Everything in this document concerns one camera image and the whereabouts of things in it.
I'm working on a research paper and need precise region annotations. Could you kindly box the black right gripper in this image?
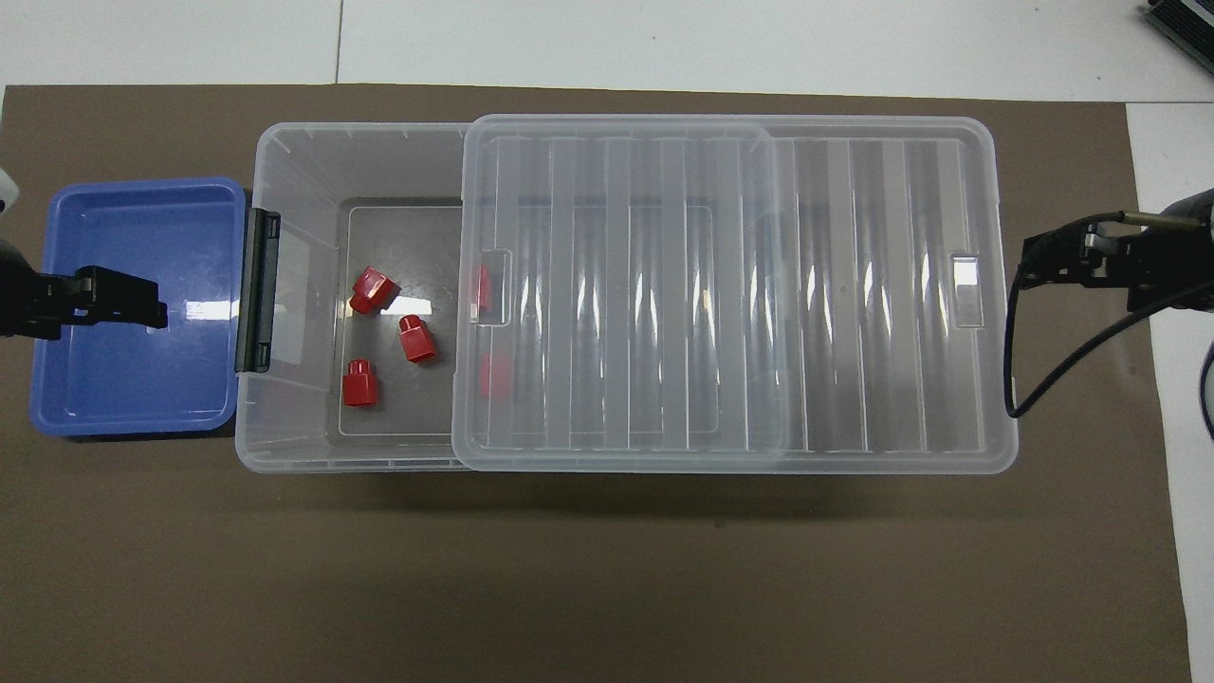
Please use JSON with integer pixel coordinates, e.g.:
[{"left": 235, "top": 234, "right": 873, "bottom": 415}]
[{"left": 1029, "top": 231, "right": 1214, "bottom": 311}]

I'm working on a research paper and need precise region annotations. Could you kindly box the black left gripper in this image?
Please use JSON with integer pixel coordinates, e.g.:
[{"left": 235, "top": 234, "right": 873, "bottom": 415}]
[{"left": 0, "top": 266, "right": 170, "bottom": 341}]

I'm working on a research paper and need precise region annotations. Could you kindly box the clear ribbed plastic lid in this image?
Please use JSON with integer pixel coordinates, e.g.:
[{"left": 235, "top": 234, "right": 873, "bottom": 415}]
[{"left": 451, "top": 114, "right": 1021, "bottom": 475}]

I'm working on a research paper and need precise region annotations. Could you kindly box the blue plastic tray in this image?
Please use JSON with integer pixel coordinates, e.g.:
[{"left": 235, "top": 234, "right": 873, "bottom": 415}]
[{"left": 28, "top": 177, "right": 249, "bottom": 439}]

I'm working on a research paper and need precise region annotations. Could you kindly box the clear plastic storage box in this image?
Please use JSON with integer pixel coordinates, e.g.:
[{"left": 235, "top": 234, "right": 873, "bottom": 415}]
[{"left": 234, "top": 119, "right": 790, "bottom": 473}]

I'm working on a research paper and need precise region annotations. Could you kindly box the grey ribbed device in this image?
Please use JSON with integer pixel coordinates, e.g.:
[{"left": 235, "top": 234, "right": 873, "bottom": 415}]
[{"left": 1143, "top": 0, "right": 1214, "bottom": 50}]

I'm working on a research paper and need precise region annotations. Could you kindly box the brown table mat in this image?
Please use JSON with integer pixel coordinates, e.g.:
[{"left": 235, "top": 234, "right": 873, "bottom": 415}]
[{"left": 0, "top": 83, "right": 1191, "bottom": 683}]

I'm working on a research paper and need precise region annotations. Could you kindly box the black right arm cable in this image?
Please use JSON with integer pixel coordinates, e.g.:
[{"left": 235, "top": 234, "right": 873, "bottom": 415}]
[{"left": 1003, "top": 211, "right": 1214, "bottom": 420}]

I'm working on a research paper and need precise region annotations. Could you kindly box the black box latch handle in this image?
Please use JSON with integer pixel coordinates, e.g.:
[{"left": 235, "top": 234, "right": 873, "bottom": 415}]
[{"left": 234, "top": 209, "right": 282, "bottom": 374}]

